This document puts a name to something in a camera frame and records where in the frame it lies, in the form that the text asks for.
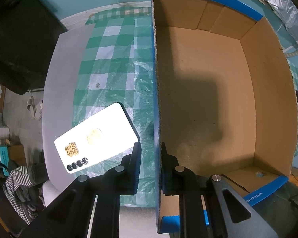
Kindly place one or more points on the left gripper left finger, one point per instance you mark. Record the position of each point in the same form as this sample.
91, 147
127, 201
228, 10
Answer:
124, 178

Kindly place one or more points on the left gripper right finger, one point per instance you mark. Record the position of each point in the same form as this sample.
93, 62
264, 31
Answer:
175, 179

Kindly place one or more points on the blue-edged cardboard box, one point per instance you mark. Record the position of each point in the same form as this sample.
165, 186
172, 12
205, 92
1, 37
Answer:
226, 108

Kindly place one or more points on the white smartphone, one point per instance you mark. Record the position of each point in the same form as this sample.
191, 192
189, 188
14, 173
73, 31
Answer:
100, 137

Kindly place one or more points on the striped clothing pile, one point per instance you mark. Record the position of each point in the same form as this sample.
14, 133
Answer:
22, 190

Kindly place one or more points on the green checkered tablecloth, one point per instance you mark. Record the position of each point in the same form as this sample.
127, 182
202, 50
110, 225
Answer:
117, 66

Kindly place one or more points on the teal cardboard box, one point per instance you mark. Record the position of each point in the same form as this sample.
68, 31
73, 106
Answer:
4, 158

